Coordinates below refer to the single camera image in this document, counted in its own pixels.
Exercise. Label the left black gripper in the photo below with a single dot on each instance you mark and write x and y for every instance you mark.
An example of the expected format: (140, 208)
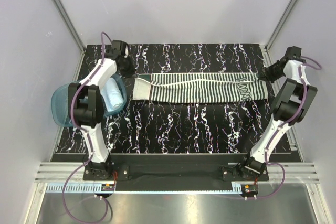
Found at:
(131, 72)

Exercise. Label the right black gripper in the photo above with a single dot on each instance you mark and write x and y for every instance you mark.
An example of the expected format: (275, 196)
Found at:
(267, 73)

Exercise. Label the light blue towel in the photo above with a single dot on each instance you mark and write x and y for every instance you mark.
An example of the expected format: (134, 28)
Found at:
(112, 95)

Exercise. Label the green white striped towel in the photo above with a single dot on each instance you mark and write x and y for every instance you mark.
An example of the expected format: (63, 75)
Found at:
(199, 87)

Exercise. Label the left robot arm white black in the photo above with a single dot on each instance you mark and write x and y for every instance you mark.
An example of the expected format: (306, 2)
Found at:
(85, 102)

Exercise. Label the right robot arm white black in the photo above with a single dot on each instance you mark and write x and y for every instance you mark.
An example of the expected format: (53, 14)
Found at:
(289, 107)

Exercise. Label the blue transparent plastic container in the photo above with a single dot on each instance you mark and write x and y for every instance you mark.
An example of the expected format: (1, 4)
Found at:
(59, 103)

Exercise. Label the right electronics board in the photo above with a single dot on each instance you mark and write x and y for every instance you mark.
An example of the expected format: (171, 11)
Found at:
(250, 188)

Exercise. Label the electronics board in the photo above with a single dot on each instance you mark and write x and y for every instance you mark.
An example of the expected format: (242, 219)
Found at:
(250, 188)
(108, 187)

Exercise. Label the left electronics board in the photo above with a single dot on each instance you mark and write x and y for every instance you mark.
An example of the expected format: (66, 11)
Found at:
(108, 187)

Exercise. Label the aluminium frame rail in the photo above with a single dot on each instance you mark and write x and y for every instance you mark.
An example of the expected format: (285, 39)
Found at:
(69, 176)

